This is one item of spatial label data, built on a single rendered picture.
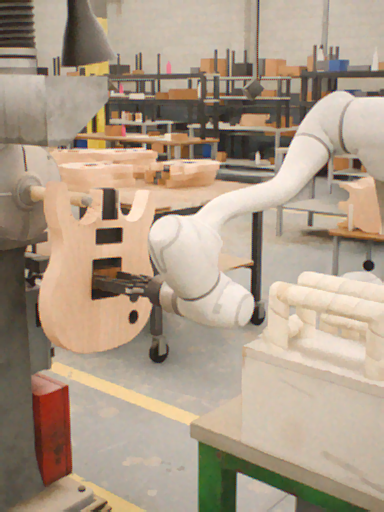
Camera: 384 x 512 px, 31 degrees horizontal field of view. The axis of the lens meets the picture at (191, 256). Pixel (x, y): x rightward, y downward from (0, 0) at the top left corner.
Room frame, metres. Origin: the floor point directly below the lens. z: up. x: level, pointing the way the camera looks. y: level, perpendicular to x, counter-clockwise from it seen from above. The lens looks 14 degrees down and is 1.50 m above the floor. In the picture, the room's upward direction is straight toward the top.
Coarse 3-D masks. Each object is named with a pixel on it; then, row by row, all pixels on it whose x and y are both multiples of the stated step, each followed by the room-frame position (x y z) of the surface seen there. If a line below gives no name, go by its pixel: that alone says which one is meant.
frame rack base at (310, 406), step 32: (256, 352) 1.03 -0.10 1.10; (288, 352) 1.02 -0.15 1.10; (320, 352) 1.02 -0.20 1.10; (352, 352) 1.02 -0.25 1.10; (256, 384) 1.03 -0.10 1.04; (288, 384) 0.99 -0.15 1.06; (320, 384) 0.95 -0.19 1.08; (352, 384) 0.92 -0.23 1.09; (256, 416) 1.03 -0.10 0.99; (288, 416) 0.99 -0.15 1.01; (320, 416) 0.95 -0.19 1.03; (352, 416) 0.92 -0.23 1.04; (256, 448) 1.03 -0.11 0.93; (288, 448) 0.99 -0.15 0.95; (320, 448) 0.95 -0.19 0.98; (352, 448) 0.92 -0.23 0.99; (352, 480) 0.91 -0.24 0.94
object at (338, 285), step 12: (300, 276) 1.09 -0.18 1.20; (312, 276) 1.08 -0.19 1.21; (324, 276) 1.07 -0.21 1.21; (312, 288) 1.07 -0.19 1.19; (324, 288) 1.06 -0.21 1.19; (336, 288) 1.04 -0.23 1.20; (348, 288) 1.03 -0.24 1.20; (360, 288) 1.02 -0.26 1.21; (372, 288) 1.01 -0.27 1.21; (372, 300) 1.00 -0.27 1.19
